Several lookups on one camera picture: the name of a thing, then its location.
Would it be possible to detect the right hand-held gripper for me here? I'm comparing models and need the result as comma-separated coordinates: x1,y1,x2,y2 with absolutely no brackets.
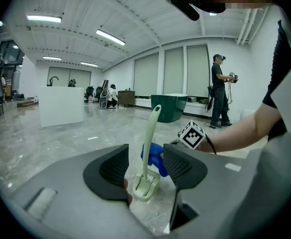
170,120,207,151

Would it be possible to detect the white mesh office chair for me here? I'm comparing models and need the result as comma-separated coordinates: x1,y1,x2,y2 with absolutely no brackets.
99,88,109,110

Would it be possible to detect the grey roller blind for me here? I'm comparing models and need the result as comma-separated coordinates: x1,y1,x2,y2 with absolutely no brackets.
163,47,185,95
134,53,160,97
186,45,210,98

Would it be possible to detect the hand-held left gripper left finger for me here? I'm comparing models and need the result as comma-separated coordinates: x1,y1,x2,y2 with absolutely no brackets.
9,144,156,239

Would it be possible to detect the white block island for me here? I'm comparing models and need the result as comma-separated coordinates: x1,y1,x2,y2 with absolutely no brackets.
38,86,86,128

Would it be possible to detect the person's left hand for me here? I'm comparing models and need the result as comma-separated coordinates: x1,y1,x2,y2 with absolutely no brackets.
124,178,134,208

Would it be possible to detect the person's right forearm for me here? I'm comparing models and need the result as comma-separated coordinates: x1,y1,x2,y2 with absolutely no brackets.
197,103,282,153

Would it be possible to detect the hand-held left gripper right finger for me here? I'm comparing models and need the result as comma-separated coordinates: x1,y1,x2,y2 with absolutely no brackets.
163,130,291,239

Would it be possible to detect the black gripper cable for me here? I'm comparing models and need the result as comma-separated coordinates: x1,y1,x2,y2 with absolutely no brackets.
205,134,217,155

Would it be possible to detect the pale green scrub brush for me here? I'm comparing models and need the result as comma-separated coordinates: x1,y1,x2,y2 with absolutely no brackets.
141,104,162,186

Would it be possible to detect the blue cloth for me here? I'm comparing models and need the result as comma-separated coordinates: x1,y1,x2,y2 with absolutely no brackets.
140,142,168,178

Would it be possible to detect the dark wooden cabinet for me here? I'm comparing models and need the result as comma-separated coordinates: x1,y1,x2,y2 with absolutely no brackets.
117,90,136,107

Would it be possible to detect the brown wooden platform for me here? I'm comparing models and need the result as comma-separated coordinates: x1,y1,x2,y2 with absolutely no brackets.
16,99,39,108

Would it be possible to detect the person's black t-shirt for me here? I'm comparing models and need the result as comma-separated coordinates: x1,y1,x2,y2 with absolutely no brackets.
262,20,291,139

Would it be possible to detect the black head camera mount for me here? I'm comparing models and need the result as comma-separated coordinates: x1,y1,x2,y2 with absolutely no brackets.
164,0,227,21

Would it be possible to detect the black office chair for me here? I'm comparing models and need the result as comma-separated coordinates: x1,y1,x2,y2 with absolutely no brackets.
84,86,95,103
94,86,104,101

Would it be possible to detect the green white bathtub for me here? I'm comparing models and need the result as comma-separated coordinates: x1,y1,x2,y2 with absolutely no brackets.
150,93,188,123

